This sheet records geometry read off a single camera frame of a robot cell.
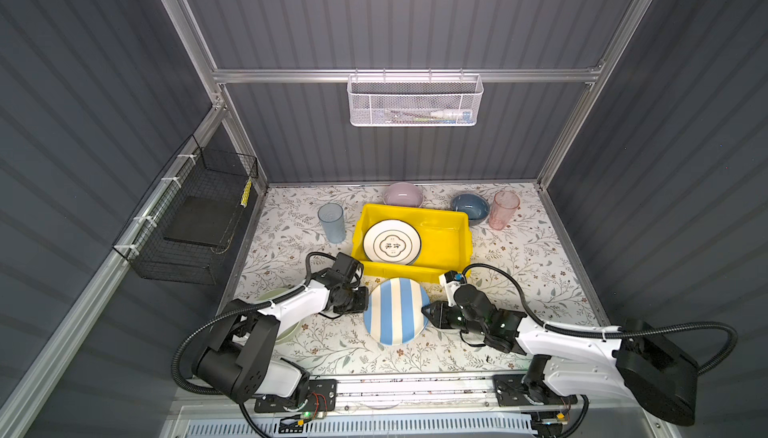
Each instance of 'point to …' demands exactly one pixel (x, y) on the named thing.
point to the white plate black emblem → (392, 242)
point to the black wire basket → (183, 230)
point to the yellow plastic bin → (446, 243)
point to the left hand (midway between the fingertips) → (368, 306)
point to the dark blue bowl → (474, 205)
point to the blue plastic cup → (332, 217)
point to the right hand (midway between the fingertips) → (425, 314)
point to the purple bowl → (403, 194)
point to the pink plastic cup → (504, 206)
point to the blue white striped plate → (393, 311)
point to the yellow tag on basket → (245, 198)
